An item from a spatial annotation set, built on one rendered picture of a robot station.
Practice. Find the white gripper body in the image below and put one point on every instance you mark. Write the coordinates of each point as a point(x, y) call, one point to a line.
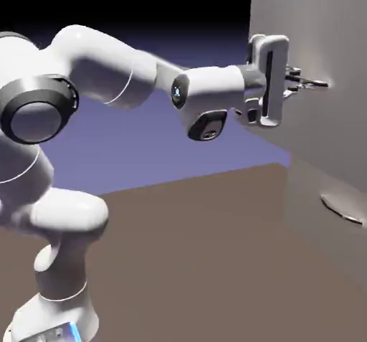
point(277, 61)

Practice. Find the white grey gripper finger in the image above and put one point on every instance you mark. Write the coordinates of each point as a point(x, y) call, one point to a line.
point(293, 73)
point(291, 90)

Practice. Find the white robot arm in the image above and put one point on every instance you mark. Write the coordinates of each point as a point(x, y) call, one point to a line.
point(86, 69)

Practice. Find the large grey drawer front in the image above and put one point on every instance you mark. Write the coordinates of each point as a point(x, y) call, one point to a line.
point(321, 32)

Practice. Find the grey cabinet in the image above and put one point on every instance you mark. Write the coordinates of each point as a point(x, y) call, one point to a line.
point(329, 135)

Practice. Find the small grey drawer front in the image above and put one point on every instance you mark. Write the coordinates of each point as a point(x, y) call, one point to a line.
point(315, 233)

